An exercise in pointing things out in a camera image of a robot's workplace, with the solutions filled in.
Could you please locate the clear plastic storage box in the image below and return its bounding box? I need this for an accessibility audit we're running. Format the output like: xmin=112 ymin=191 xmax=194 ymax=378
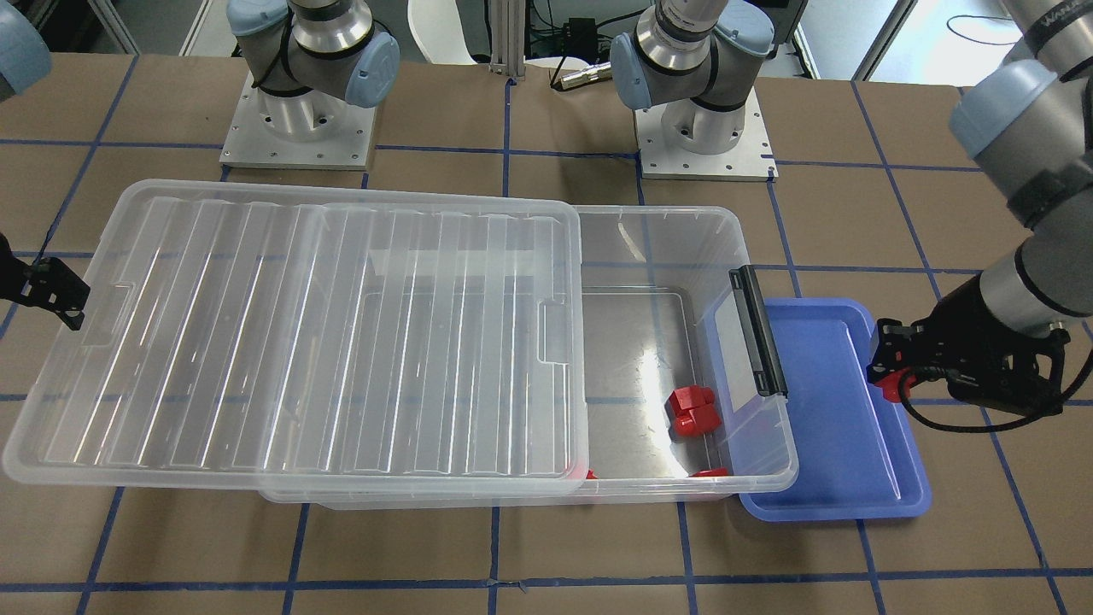
xmin=262 ymin=206 xmax=798 ymax=511

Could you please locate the clear plastic box lid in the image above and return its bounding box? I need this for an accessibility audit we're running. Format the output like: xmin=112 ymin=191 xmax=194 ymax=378
xmin=3 ymin=179 xmax=590 ymax=498

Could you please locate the white chair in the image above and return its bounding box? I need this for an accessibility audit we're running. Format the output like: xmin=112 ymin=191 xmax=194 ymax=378
xmin=406 ymin=1 xmax=475 ymax=66

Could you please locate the aluminium frame post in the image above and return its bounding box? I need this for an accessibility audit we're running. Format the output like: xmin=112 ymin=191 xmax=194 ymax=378
xmin=487 ymin=0 xmax=527 ymax=82

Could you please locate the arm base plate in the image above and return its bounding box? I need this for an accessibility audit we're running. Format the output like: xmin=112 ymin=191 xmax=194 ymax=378
xmin=634 ymin=88 xmax=780 ymax=182
xmin=219 ymin=74 xmax=377 ymax=172

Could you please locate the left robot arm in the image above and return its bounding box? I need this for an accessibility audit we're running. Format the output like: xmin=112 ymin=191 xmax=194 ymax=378
xmin=609 ymin=1 xmax=1092 ymax=435

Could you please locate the red block with stud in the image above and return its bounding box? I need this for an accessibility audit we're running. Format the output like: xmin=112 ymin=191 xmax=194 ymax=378
xmin=877 ymin=367 xmax=917 ymax=404

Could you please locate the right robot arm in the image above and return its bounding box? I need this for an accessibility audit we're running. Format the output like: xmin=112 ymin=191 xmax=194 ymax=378
xmin=1 ymin=1 xmax=400 ymax=331

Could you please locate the red block upper pair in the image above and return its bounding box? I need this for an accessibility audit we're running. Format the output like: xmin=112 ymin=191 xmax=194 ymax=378
xmin=668 ymin=385 xmax=716 ymax=418

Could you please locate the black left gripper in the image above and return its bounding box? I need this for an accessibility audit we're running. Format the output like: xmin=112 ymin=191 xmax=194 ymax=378
xmin=866 ymin=283 xmax=1070 ymax=418

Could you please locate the black box latch handle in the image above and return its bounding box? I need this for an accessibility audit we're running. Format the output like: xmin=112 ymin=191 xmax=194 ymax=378
xmin=729 ymin=265 xmax=788 ymax=397

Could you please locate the blue plastic tray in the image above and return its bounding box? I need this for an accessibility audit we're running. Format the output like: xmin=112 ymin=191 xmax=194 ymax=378
xmin=741 ymin=297 xmax=932 ymax=523

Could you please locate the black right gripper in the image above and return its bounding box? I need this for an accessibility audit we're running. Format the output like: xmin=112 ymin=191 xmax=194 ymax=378
xmin=0 ymin=233 xmax=91 ymax=331

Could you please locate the red block front corner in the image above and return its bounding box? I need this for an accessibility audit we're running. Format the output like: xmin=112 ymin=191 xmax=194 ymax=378
xmin=687 ymin=466 xmax=731 ymax=478

